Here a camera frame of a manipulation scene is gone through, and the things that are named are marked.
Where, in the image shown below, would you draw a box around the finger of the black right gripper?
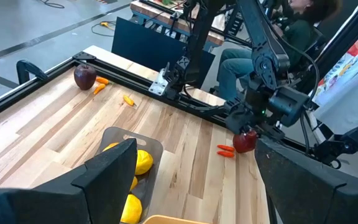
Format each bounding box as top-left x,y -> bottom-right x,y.
228,123 -> 245,135
256,129 -> 285,139

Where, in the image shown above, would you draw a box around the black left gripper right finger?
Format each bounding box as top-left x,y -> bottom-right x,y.
255,136 -> 358,224

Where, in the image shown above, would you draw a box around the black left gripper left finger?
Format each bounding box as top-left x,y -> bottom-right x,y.
0,138 -> 138,224

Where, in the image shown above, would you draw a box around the dark red apple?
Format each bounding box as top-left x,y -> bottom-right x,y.
73,63 -> 98,91
232,129 -> 258,154

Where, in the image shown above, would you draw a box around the yellow lemons and oranges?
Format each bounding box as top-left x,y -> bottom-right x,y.
129,175 -> 139,192

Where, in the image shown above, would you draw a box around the person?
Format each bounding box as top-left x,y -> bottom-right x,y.
218,0 -> 341,101

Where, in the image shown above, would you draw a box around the grey translucent plastic basket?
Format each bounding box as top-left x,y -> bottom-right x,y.
95,126 -> 164,224

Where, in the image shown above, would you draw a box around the white floral print cloth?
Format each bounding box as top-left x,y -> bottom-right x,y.
311,18 -> 358,135

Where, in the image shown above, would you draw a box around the black divider panel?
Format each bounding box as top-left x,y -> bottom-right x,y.
111,17 -> 216,90

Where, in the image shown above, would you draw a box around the background wooden table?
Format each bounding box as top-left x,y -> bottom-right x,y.
130,0 -> 226,47

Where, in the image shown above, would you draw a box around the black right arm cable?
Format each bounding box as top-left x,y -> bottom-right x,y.
272,27 -> 321,147

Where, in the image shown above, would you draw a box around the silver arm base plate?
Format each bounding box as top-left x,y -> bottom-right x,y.
149,68 -> 171,96

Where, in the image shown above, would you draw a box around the black aluminium table frame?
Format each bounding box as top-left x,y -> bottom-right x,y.
0,0 -> 358,170

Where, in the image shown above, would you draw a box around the black frame handle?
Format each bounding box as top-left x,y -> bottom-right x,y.
16,59 -> 48,85

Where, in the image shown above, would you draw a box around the cable with yellow plug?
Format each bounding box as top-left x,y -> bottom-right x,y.
91,20 -> 118,37

